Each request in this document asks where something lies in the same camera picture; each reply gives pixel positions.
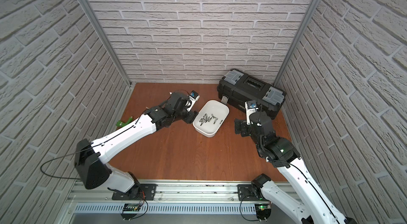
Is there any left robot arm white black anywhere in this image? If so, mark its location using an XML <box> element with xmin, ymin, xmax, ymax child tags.
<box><xmin>74</xmin><ymin>91</ymin><xmax>199</xmax><ymax>196</ymax></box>

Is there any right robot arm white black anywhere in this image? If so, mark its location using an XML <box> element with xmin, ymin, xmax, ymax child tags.
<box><xmin>234</xmin><ymin>111</ymin><xmax>356</xmax><ymax>224</ymax></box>

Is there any white rectangular storage box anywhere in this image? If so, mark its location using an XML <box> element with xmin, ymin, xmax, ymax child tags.
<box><xmin>192</xmin><ymin>100</ymin><xmax>230</xmax><ymax>138</ymax></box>

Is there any black plastic toolbox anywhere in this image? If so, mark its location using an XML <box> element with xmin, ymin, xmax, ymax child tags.
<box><xmin>217</xmin><ymin>69</ymin><xmax>286</xmax><ymax>120</ymax></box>

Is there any green toy drill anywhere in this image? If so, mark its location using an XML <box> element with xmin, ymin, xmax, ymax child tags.
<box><xmin>116</xmin><ymin>117</ymin><xmax>134</xmax><ymax>128</ymax></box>

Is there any right controller board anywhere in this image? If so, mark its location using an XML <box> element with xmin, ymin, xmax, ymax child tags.
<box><xmin>254</xmin><ymin>204</ymin><xmax>272</xmax><ymax>221</ymax></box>

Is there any controller board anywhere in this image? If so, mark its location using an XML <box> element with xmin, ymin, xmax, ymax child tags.
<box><xmin>254</xmin><ymin>204</ymin><xmax>272</xmax><ymax>221</ymax></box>
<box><xmin>121</xmin><ymin>203</ymin><xmax>143</xmax><ymax>220</ymax></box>

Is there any left controller board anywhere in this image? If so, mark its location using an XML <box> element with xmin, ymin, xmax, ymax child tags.
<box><xmin>121</xmin><ymin>203</ymin><xmax>143</xmax><ymax>220</ymax></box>

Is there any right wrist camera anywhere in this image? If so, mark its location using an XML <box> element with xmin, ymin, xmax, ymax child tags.
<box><xmin>245</xmin><ymin>100</ymin><xmax>258</xmax><ymax>125</ymax></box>

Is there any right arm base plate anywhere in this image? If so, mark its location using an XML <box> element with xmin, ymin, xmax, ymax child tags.
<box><xmin>237</xmin><ymin>184</ymin><xmax>269</xmax><ymax>202</ymax></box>

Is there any aluminium mounting rail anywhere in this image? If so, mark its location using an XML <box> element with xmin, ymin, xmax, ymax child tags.
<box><xmin>67</xmin><ymin>179</ymin><xmax>251</xmax><ymax>203</ymax></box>

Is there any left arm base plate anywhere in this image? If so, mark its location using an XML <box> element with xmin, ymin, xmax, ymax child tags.
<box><xmin>112</xmin><ymin>183</ymin><xmax>157</xmax><ymax>201</ymax></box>

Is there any left aluminium corner post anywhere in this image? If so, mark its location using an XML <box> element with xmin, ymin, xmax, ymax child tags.
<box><xmin>60</xmin><ymin>0</ymin><xmax>132</xmax><ymax>87</ymax></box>

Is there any aluminium corner post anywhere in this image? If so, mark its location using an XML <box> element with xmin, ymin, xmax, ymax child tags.
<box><xmin>60</xmin><ymin>0</ymin><xmax>132</xmax><ymax>87</ymax></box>
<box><xmin>273</xmin><ymin>0</ymin><xmax>321</xmax><ymax>85</ymax></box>

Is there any right aluminium corner post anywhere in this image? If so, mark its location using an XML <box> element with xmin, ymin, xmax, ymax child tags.
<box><xmin>273</xmin><ymin>0</ymin><xmax>321</xmax><ymax>85</ymax></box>

